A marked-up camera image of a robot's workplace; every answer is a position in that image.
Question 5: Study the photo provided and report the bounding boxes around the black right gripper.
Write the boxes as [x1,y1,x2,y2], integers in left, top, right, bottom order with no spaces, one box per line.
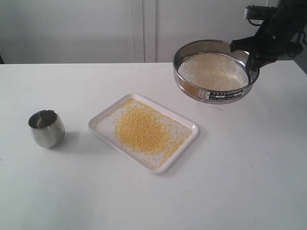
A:
[230,14,304,72]

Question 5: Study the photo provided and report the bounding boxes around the round stainless steel sieve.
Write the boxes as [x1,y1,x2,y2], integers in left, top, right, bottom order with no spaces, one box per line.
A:
[173,40,260,104]

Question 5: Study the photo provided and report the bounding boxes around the stainless steel cup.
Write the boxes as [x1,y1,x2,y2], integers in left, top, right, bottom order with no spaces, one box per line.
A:
[28,109,65,149]

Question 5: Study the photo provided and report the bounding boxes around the yellow and white grain mix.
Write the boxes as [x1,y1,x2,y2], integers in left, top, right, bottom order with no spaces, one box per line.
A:
[178,53,248,91]

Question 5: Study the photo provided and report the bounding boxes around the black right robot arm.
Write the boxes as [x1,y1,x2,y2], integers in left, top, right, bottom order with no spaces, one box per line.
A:
[230,0,307,71]

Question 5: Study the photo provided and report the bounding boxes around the white square plastic tray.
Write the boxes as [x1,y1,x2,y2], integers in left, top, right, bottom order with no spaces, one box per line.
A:
[88,93,199,174]

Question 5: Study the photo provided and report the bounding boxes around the yellow millet grains on tray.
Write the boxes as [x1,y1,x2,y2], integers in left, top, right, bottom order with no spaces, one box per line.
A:
[95,98,193,168]

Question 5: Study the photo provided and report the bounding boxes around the white cabinet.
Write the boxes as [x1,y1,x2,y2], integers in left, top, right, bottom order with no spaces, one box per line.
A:
[0,0,277,64]

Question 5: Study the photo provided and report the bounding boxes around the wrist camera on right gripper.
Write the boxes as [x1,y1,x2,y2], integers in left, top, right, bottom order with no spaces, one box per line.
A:
[244,5,277,26]

